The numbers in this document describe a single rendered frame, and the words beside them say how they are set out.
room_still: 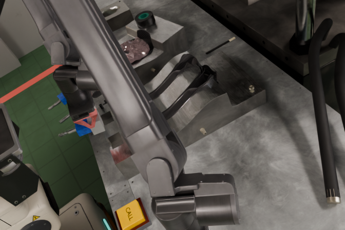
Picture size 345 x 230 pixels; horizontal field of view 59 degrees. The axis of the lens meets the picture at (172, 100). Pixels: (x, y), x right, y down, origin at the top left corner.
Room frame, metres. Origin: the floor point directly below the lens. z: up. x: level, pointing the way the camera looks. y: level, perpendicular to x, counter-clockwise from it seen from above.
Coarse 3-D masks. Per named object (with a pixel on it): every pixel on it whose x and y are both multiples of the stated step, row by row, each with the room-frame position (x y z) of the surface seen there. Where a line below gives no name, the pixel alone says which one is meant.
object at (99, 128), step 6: (84, 120) 0.68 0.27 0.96; (90, 120) 0.66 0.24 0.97; (96, 120) 0.66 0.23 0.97; (78, 126) 0.67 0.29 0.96; (84, 126) 0.66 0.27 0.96; (96, 126) 0.65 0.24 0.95; (102, 126) 0.66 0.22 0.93; (66, 132) 0.67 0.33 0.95; (72, 132) 0.67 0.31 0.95; (78, 132) 0.65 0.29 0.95; (84, 132) 0.65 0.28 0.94; (96, 132) 0.65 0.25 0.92
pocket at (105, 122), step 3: (108, 111) 0.76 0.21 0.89; (102, 114) 0.76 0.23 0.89; (105, 114) 0.76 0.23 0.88; (108, 114) 0.76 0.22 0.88; (102, 117) 0.75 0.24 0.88; (105, 117) 0.76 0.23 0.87; (108, 117) 0.76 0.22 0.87; (111, 117) 0.76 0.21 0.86; (102, 120) 0.75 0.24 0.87; (105, 120) 0.75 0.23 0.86; (108, 120) 0.75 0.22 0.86; (111, 120) 0.74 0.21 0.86; (105, 123) 0.74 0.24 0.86; (108, 123) 0.73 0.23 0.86
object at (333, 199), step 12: (312, 72) 0.57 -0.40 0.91; (312, 84) 0.54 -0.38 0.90; (312, 96) 0.51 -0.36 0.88; (324, 108) 0.46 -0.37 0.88; (324, 120) 0.43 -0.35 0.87; (324, 132) 0.40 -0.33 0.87; (324, 144) 0.38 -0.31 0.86; (324, 156) 0.35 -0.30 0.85; (324, 168) 0.33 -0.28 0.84; (324, 180) 0.31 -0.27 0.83; (336, 180) 0.29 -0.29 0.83; (336, 192) 0.27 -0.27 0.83
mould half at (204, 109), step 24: (168, 72) 0.80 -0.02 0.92; (192, 72) 0.73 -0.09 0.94; (240, 72) 0.73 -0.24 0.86; (168, 96) 0.71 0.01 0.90; (192, 96) 0.65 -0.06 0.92; (216, 96) 0.60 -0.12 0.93; (240, 96) 0.63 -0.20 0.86; (264, 96) 0.62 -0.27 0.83; (168, 120) 0.63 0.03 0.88; (192, 120) 0.58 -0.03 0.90; (216, 120) 0.59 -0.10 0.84; (120, 168) 0.54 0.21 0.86
